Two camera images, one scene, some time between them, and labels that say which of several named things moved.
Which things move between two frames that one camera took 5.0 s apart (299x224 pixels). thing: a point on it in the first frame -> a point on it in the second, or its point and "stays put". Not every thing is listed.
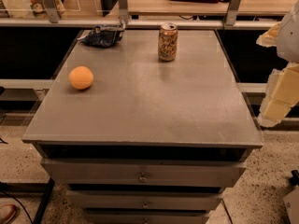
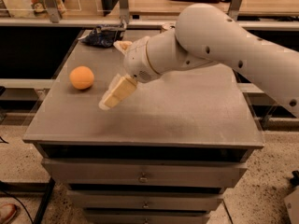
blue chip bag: x=103 y=36 stays put
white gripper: x=289 y=37 -> x=136 y=61
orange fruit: x=80 y=77 stays put
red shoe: x=7 y=213 stays put
